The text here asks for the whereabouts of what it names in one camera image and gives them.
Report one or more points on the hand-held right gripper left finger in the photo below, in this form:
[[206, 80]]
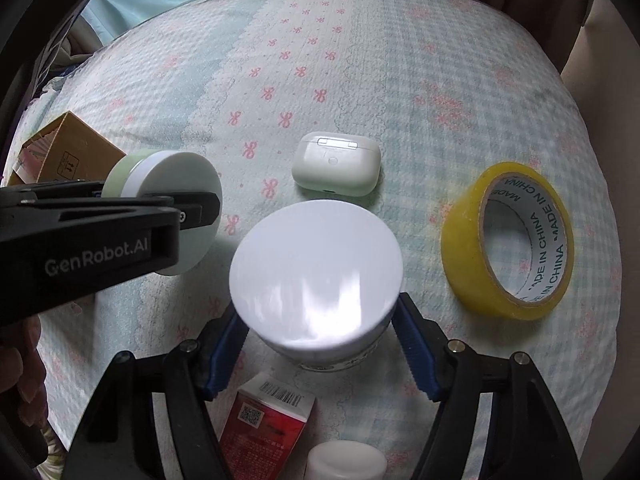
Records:
[[224, 355]]

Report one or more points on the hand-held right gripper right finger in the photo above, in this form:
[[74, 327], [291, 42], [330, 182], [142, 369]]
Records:
[[417, 347]]

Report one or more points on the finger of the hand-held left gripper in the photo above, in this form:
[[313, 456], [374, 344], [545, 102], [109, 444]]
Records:
[[197, 209], [55, 191]]

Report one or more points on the green jar with white lid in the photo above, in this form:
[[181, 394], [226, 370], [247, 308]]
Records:
[[165, 175]]

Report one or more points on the large white lidded jar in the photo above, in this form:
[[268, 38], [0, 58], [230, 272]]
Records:
[[316, 280]]

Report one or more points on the person's left hand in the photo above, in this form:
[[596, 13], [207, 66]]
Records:
[[20, 365]]

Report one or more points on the brown cardboard box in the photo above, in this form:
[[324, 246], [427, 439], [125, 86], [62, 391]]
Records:
[[67, 152]]

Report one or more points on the red carton box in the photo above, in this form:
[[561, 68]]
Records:
[[265, 425]]

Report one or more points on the white bottle cap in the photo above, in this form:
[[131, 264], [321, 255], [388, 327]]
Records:
[[346, 462]]

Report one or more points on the yellow tape roll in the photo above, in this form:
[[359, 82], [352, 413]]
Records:
[[500, 240]]

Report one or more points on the white earbuds case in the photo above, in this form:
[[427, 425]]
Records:
[[336, 166]]

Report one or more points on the checkered bow print blanket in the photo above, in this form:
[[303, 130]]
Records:
[[350, 70]]

